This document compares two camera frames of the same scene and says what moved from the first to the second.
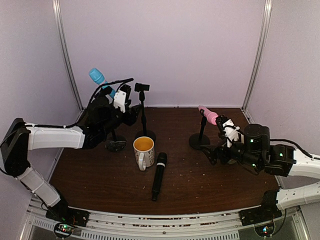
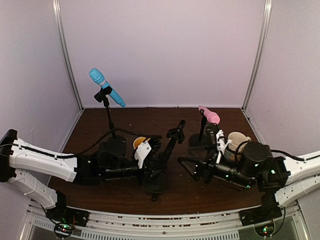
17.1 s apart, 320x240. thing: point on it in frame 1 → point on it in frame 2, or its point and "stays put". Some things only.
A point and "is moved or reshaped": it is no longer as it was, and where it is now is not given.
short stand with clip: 197,140 stays put
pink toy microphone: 210,116 stays put
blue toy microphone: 99,78 stays put
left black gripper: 127,115 → 155,161
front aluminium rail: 224,226 stays put
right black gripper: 220,152 → 206,170
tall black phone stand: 142,88 → 161,180
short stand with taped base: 116,144 is moved or reshaped
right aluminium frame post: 259,55 stays put
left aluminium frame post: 58,13 stays put
